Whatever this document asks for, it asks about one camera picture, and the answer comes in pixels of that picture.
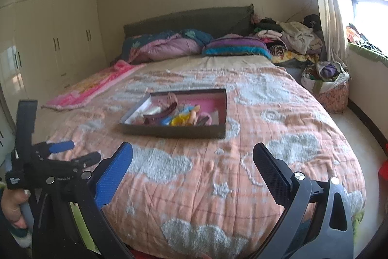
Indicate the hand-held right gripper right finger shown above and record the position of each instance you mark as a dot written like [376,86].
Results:
[268,169]

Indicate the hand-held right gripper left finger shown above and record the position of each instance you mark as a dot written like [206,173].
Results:
[115,177]

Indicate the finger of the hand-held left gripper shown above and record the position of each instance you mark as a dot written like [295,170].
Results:
[88,159]
[60,146]

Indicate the maroon snap hair clip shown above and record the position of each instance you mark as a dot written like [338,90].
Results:
[162,118]

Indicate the cream cloud-shaped hair claw clip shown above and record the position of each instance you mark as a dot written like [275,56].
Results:
[153,111]

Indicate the shallow box with pink inside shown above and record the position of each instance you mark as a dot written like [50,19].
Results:
[182,131]

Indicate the blue rectangular hair clip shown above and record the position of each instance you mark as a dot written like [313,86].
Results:
[185,108]

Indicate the person's left hand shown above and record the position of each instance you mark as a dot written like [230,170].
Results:
[12,209]

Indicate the peach cloud-pattern blanket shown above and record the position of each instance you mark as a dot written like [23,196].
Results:
[212,171]

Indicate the pink cartoon blanket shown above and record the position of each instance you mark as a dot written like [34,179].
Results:
[91,86]

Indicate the pink hair band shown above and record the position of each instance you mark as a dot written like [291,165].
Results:
[203,120]

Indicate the yellow hair accessory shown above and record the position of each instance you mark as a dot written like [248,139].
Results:
[179,121]

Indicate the small beige hair accessory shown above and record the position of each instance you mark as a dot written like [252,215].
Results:
[194,115]

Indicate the floral bag of clothes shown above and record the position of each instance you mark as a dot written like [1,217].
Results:
[330,95]

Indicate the cream wardrobe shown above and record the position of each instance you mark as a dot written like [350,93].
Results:
[60,34]

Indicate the red plastic object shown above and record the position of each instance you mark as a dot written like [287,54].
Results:
[383,171]

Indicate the beige bed sheet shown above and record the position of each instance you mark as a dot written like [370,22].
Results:
[197,63]

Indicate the purple and teal striped pillow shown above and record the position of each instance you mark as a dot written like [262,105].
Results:
[236,45]

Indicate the pile of clothes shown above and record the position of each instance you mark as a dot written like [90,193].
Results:
[297,34]

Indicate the pink and blue quilt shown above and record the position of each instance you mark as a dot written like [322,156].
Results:
[169,48]

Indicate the clutter on windowsill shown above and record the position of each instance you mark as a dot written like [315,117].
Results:
[363,40]

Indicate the dark grey headboard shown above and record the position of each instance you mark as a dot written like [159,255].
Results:
[182,19]

